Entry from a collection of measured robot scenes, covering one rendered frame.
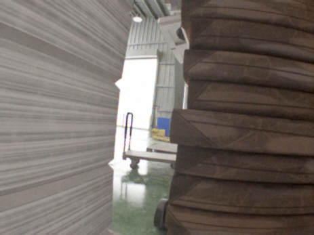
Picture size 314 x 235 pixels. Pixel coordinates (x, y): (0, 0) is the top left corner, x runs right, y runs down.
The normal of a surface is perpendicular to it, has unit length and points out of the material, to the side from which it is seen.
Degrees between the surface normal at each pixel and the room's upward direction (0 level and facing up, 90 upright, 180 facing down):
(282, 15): 90
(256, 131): 90
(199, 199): 90
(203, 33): 101
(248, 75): 124
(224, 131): 90
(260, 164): 79
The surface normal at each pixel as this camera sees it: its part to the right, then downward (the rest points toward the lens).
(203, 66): -0.30, 0.15
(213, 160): -0.29, -0.24
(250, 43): -0.29, 0.52
